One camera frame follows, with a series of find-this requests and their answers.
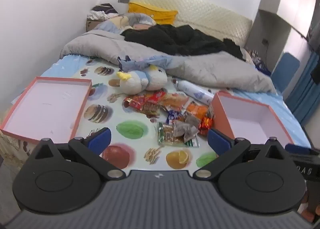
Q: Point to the orange red snack packet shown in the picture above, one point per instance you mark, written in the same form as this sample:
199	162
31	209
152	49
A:
157	96

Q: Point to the light blue cartoon quilt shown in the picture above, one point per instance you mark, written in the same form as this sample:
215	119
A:
120	22

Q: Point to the grey blanket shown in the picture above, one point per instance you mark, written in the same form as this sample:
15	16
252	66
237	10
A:
212	68

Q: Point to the deep pink cardboard box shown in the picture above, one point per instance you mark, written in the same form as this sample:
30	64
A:
250	123

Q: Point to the blue white snack packet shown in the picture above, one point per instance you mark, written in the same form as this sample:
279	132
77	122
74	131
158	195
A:
173	116

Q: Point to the black clothing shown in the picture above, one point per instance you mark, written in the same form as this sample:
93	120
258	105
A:
175	38

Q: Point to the shallow pink box lid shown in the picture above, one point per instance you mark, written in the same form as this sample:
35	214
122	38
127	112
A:
45	108

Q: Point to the clear bread packet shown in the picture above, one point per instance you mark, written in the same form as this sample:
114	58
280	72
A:
175	101

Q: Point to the wall socket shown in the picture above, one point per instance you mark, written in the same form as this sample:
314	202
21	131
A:
265	42

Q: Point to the grey brown pouch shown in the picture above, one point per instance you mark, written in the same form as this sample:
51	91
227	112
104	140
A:
192	120
183	130

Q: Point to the pile of clothes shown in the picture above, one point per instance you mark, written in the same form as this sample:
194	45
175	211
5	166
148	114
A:
102	11

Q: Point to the blue chair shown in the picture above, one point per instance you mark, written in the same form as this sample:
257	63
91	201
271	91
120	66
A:
285	68

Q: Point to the white spray bottle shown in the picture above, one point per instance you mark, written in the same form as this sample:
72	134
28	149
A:
192	91

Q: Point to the clear green-edged cracker packet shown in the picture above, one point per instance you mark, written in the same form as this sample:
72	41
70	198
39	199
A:
166	135

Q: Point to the cream quilted headboard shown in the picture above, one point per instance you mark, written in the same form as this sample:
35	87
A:
212	18

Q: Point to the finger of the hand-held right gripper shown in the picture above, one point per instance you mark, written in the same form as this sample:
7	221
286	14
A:
297	147

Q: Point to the blue curtain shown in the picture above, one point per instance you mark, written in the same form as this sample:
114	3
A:
305	98

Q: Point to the white and blue plush bird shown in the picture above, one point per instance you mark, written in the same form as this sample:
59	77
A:
140	81

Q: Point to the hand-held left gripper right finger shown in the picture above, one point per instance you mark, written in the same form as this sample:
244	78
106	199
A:
218	141

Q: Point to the yellow cloth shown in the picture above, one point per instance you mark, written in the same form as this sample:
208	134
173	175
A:
150	12

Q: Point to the brown cardboard box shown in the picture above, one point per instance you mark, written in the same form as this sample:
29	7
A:
91	25

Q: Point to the dark patterned cloth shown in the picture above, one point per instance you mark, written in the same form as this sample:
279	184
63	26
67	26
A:
257	61

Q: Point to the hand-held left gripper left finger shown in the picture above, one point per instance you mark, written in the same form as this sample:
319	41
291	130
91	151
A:
100	140

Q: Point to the red gold foil packet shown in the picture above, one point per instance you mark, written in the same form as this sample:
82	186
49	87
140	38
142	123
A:
205	123

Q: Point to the brown biscuit packet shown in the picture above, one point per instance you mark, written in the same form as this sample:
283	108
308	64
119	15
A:
150	109

